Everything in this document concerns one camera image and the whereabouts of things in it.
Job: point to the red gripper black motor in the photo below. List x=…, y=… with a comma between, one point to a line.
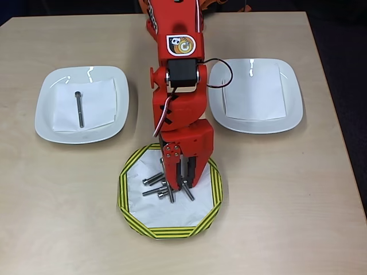
x=192, y=140

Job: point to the red robot arm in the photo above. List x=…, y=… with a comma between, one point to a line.
x=186, y=109

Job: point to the yellow black striped paper dish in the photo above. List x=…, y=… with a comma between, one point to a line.
x=160, y=232

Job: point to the white paper napkin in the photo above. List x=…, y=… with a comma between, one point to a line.
x=97, y=109
x=258, y=97

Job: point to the white square ceramic plate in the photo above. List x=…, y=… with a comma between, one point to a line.
x=46, y=126
x=292, y=114

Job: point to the dark bag with orange print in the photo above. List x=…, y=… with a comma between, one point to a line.
x=210, y=2

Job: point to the orange printed plastic part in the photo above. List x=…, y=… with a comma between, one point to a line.
x=142, y=3

